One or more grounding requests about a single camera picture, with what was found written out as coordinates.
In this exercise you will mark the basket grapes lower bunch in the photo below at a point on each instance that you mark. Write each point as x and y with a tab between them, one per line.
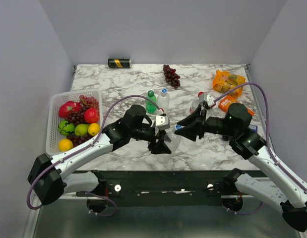
77	140

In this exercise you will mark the dark grapes on table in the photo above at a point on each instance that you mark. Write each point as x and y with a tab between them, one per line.
171	77

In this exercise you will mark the blue white bottle cap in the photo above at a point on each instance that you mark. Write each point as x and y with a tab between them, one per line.
177	127

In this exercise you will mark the clear bottle blue cap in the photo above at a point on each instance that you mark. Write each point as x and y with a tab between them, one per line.
163	100

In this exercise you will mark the green watermelon toy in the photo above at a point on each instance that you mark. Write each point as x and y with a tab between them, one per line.
66	128

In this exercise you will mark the orange snack bag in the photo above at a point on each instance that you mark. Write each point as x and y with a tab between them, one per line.
225	81

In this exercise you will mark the clear bottle red cap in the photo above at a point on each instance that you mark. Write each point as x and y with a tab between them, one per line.
196	101

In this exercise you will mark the orange razor package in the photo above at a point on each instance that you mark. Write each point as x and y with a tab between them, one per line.
226	102

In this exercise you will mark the black gold battery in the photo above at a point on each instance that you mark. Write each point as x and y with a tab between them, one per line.
119	63

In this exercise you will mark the black mounting rail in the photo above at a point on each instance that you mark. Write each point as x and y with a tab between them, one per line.
169	188

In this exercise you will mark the basket grapes upper bunch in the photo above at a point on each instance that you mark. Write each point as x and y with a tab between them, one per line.
86	103

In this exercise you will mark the white plastic basket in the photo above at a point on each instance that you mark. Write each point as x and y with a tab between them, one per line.
53	136

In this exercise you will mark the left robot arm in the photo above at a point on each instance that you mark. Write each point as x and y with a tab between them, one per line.
51	177

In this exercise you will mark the orange fruit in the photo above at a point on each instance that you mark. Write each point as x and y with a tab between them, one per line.
65	145

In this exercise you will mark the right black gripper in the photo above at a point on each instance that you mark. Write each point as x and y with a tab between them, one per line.
190	132

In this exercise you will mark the yellow lemon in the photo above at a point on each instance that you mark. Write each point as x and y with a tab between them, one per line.
93	129

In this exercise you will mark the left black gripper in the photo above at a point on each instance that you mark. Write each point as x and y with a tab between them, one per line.
160	147

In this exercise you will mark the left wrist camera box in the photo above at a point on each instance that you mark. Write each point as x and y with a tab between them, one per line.
162	122

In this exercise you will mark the green pear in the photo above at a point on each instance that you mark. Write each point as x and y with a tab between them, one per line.
81	129

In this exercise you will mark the purple small box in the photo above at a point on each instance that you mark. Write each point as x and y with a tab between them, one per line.
253	128

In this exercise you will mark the green plastic bottle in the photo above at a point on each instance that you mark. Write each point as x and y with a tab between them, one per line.
150	107

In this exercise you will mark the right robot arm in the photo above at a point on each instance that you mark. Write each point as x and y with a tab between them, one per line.
289	194

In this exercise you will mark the red apple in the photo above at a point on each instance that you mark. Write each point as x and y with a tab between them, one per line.
91	115

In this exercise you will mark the basket grapes bunch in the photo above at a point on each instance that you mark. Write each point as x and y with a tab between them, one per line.
77	140
86	103

